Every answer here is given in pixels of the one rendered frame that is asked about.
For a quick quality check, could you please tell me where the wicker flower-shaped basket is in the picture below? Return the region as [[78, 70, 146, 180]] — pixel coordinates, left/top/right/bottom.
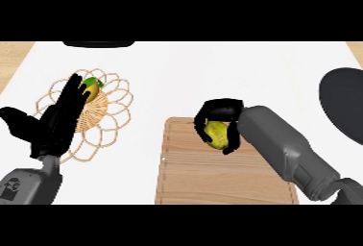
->
[[33, 67, 135, 163]]

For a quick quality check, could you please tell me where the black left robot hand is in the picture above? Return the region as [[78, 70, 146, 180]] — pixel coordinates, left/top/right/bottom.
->
[[0, 73, 92, 160]]

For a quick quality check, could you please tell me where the dark grey pan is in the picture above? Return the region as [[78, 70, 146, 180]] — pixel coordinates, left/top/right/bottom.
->
[[317, 67, 363, 146]]

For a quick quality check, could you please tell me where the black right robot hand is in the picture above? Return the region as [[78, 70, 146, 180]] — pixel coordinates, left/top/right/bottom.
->
[[194, 98, 247, 156]]

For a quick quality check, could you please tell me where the yellow and green mango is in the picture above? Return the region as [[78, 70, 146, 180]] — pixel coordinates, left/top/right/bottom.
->
[[81, 76, 105, 104]]

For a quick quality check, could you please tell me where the wooden cutting board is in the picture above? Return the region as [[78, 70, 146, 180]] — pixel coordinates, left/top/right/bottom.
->
[[155, 116, 301, 206]]

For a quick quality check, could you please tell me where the yellow-green pear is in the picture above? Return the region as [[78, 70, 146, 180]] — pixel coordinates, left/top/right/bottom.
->
[[202, 120, 232, 151]]

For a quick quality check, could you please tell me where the black rounded appliance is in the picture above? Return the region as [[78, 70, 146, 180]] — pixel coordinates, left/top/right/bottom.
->
[[61, 40, 136, 49]]

